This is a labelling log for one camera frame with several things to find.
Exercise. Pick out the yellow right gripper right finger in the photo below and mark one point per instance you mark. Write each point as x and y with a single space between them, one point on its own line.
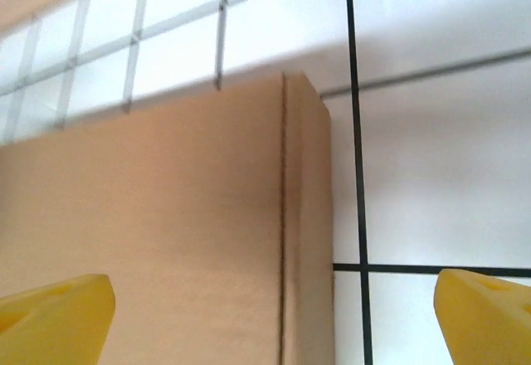
485 323

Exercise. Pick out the brown cardboard box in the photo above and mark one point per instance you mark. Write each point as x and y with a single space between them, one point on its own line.
186 215

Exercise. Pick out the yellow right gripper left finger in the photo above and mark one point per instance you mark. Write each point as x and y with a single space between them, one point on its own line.
54 319

